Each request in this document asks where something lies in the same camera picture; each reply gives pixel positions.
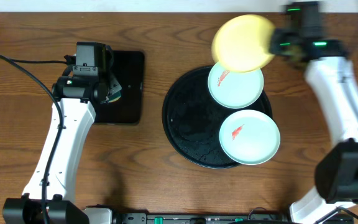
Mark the green yellow sponge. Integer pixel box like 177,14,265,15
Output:
106,75,122,103

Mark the yellow plate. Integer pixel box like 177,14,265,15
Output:
211,14,275,72

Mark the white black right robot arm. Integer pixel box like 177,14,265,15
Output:
269,1,358,223

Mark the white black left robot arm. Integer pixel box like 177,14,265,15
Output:
2,42,117,223

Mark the rectangular black tray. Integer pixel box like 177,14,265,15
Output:
95,50,145,125

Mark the round black tray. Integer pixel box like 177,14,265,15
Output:
162,66,273,169

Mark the green plate, far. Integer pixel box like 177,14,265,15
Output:
208,63,264,109

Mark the green plate,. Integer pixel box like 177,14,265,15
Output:
219,110,281,166
208,63,264,109

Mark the green plate, near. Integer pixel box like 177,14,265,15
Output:
219,110,281,166

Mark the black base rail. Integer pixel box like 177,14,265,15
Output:
85,207,355,224

